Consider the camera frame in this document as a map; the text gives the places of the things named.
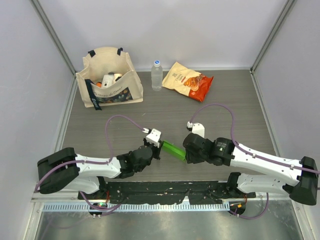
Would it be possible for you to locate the green paper box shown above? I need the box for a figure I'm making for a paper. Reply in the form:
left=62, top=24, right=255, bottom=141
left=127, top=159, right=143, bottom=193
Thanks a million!
left=161, top=140, right=186, bottom=162

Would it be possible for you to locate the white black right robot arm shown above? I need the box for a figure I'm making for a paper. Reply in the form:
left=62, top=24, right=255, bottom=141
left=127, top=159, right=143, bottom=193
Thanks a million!
left=182, top=133, right=319, bottom=206

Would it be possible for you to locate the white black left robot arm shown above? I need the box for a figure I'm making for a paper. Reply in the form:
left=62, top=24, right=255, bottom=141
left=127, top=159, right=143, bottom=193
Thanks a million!
left=35, top=139, right=163, bottom=200

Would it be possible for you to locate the white box in bag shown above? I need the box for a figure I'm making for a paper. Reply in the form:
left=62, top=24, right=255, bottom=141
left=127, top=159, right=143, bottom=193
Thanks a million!
left=101, top=74, right=115, bottom=88

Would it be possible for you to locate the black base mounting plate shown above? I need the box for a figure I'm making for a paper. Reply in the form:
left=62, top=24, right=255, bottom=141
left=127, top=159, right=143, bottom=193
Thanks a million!
left=85, top=181, right=256, bottom=205

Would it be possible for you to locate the orange beige snack bag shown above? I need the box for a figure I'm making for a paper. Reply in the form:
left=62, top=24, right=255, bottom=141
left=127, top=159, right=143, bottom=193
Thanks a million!
left=162, top=62, right=214, bottom=102

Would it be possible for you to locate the clear plastic water bottle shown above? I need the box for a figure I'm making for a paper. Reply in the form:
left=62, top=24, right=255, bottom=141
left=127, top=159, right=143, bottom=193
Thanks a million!
left=151, top=60, right=163, bottom=91

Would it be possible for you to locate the beige canvas tote bag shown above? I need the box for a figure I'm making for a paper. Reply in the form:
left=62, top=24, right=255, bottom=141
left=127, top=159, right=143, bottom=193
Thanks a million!
left=76, top=47, right=144, bottom=110

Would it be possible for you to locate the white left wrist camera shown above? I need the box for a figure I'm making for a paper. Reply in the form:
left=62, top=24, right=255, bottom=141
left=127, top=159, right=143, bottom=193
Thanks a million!
left=142, top=128, right=162, bottom=148

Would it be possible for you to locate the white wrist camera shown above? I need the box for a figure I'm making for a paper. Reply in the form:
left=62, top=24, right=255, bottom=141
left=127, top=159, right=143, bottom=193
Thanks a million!
left=186, top=121, right=205, bottom=138
left=142, top=128, right=162, bottom=148

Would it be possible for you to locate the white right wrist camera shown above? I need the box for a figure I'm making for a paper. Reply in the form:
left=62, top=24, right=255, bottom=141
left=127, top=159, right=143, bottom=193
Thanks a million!
left=186, top=121, right=205, bottom=138

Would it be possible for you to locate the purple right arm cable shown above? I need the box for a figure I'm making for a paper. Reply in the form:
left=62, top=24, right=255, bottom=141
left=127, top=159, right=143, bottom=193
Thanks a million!
left=189, top=103, right=320, bottom=222

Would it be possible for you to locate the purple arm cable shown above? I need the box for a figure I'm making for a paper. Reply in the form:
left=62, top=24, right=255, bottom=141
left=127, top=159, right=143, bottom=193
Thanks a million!
left=34, top=114, right=150, bottom=230
left=189, top=103, right=320, bottom=222

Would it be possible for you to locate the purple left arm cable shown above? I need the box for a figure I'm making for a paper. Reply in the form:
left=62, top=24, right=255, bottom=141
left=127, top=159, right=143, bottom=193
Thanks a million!
left=34, top=114, right=150, bottom=230

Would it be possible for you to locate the white slotted cable duct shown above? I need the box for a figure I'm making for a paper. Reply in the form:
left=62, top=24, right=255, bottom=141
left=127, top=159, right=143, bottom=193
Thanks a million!
left=42, top=201, right=230, bottom=213

